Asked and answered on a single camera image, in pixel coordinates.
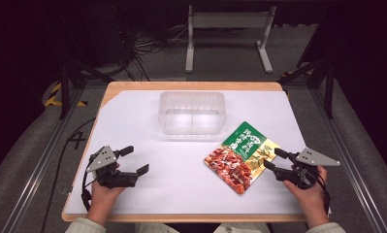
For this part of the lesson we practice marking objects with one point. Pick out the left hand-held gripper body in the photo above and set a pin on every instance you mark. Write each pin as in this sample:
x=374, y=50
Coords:
x=101, y=160

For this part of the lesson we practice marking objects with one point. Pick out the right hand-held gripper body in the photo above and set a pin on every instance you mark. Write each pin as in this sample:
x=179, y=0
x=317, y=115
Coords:
x=314, y=159

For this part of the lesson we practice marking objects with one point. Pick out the green and red snack packet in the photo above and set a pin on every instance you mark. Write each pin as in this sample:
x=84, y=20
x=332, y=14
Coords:
x=239, y=158

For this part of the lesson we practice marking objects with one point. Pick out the clear plastic container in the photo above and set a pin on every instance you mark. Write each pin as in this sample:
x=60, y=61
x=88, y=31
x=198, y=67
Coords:
x=191, y=111

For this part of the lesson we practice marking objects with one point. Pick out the person's left hand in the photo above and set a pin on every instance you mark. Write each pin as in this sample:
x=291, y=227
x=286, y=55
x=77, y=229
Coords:
x=102, y=195

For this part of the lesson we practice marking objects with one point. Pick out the person's right hand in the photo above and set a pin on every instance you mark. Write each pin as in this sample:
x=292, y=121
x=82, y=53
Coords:
x=312, y=197

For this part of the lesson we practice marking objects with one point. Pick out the white sheet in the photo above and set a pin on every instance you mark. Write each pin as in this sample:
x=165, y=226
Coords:
x=171, y=181

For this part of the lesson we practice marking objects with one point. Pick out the person's light clothing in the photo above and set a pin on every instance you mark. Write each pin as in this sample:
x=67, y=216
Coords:
x=239, y=228

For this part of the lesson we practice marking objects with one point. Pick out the black metal stand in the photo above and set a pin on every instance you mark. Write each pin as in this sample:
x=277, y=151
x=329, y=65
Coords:
x=64, y=87
x=328, y=87

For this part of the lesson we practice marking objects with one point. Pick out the yellow and black striped tape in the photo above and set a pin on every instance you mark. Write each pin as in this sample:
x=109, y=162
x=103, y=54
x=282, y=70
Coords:
x=53, y=95

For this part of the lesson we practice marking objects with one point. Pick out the white metal stand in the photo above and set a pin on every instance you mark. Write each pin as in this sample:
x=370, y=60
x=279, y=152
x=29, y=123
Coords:
x=230, y=20

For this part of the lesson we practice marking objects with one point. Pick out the aluminium rail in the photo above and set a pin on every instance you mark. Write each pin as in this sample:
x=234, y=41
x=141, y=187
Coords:
x=349, y=161
x=40, y=168

